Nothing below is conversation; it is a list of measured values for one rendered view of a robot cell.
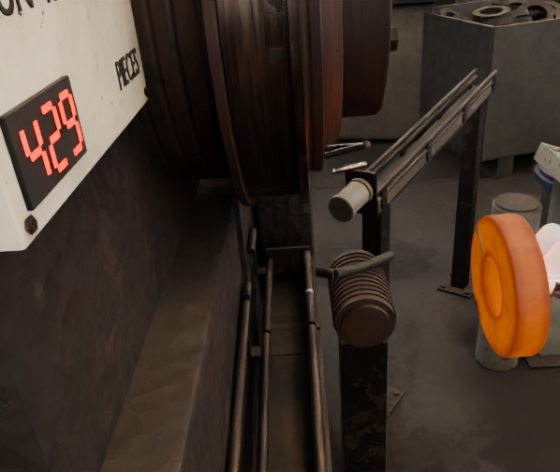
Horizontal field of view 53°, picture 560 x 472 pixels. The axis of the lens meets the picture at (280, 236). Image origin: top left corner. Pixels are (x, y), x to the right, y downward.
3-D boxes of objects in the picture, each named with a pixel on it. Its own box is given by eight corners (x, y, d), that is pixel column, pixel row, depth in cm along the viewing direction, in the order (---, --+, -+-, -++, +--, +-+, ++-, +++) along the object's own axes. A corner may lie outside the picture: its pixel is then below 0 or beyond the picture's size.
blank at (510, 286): (488, 371, 65) (518, 369, 65) (529, 339, 51) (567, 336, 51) (462, 247, 72) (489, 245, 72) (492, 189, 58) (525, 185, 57)
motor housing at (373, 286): (339, 486, 135) (332, 302, 110) (332, 416, 155) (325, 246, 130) (394, 483, 135) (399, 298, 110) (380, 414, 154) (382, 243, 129)
